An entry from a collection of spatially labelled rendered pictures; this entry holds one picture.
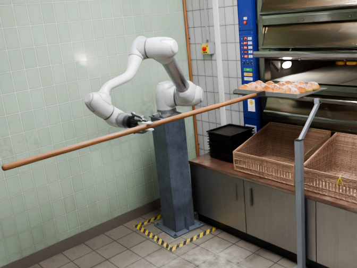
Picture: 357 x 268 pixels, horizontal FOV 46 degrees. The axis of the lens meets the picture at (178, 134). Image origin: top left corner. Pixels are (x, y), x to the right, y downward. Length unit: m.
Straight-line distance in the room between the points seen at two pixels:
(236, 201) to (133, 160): 1.05
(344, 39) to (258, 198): 1.25
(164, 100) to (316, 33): 1.22
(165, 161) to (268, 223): 0.95
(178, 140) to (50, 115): 1.02
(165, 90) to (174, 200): 0.92
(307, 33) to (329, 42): 0.20
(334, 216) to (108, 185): 1.90
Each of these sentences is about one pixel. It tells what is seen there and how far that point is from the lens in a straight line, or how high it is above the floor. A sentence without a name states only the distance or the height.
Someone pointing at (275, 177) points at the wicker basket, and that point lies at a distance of 3.03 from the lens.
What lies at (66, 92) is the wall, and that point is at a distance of 3.39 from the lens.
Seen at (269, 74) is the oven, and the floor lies 1.23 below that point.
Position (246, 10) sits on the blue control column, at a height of 1.75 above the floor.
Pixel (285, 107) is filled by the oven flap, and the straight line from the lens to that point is 3.43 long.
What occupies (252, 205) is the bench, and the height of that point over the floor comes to 0.36.
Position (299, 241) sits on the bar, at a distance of 2.98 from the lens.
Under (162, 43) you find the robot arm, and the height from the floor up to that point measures 1.60.
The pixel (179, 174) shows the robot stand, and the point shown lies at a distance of 3.46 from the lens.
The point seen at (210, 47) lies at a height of 1.47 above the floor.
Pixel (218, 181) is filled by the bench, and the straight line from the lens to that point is 3.36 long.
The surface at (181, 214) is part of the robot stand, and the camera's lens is 3.60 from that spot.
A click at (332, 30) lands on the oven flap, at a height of 1.57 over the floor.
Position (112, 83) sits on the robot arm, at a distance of 2.60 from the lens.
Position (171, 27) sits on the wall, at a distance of 3.97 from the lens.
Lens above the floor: 1.76
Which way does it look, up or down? 16 degrees down
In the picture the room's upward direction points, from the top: 6 degrees counter-clockwise
